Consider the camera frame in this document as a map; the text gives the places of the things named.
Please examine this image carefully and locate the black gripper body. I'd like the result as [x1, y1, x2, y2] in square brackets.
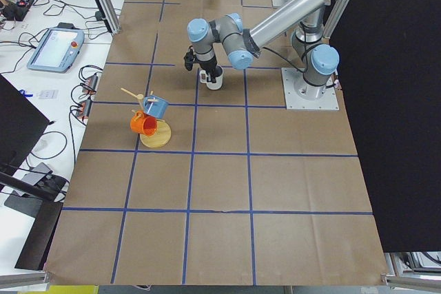
[200, 59, 218, 76]

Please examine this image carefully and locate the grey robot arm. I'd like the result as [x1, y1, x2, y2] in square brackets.
[184, 0, 337, 90]

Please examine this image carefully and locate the blue mug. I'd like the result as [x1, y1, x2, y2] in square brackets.
[143, 94, 169, 119]

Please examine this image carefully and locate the orange mug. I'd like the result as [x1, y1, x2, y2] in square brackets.
[130, 111, 158, 136]

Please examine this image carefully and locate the wooden mug tree stand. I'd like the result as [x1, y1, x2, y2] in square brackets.
[121, 87, 172, 148]

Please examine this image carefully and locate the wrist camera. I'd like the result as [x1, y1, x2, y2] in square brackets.
[183, 46, 197, 72]

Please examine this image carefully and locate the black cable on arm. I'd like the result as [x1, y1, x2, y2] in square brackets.
[263, 30, 316, 74]

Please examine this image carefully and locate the black monitor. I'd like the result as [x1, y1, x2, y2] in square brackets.
[1, 77, 52, 201]

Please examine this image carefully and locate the blue teach pendant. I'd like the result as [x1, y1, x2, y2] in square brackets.
[27, 28, 85, 73]

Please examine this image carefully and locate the white mug with handle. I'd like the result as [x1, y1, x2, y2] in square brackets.
[199, 66, 223, 90]

